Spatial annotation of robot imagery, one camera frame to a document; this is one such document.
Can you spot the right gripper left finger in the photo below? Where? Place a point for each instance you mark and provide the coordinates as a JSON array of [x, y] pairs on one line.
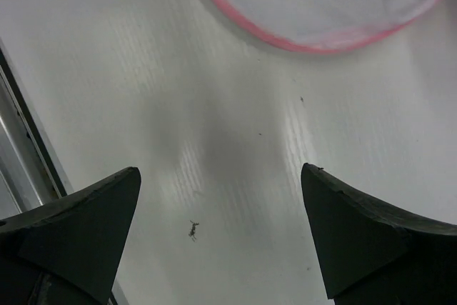
[[68, 251]]

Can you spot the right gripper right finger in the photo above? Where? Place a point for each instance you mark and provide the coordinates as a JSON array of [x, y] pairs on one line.
[[372, 252]]

